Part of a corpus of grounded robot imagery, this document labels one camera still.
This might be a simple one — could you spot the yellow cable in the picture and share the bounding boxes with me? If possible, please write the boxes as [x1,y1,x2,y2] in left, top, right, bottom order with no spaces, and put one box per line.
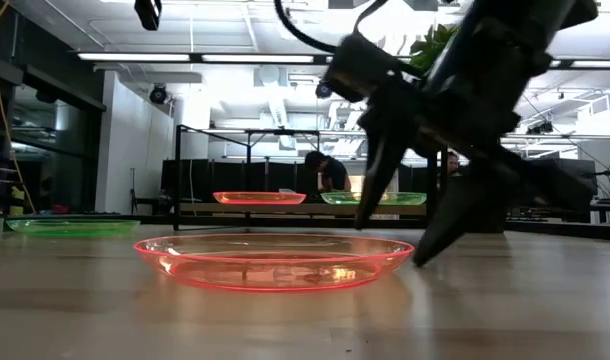
[0,0,37,215]

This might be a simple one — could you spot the long ceiling light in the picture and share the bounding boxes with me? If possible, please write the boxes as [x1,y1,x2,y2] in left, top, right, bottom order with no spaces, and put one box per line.
[200,53,315,64]
[77,52,191,63]

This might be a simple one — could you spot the translucent green plastic plate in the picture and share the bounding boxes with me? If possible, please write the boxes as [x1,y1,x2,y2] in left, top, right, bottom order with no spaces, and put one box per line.
[5,218,141,238]
[320,191,428,207]

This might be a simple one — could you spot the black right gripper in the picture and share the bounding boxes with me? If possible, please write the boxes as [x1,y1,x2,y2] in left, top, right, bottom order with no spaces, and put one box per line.
[353,14,599,268]

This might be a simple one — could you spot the wooden shelf with black legs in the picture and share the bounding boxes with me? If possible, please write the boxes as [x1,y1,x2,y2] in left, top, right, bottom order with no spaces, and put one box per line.
[173,124,449,232]

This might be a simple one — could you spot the green leafy plant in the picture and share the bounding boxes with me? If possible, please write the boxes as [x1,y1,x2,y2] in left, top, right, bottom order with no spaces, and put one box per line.
[409,24,459,74]

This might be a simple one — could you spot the black overhead camera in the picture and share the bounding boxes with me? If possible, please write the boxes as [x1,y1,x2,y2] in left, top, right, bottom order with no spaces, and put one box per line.
[133,0,163,32]

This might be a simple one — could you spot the black aluminium table frame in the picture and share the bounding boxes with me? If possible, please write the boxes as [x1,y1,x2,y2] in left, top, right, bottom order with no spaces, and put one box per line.
[0,213,610,242]

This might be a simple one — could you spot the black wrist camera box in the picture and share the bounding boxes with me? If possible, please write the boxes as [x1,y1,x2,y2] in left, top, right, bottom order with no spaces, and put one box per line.
[324,32,426,104]

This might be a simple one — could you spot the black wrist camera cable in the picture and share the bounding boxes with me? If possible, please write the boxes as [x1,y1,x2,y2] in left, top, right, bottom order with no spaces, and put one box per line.
[273,0,339,55]

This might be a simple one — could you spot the translucent orange plastic plate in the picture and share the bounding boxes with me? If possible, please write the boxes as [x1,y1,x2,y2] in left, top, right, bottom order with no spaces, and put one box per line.
[213,191,307,206]
[133,232,415,293]

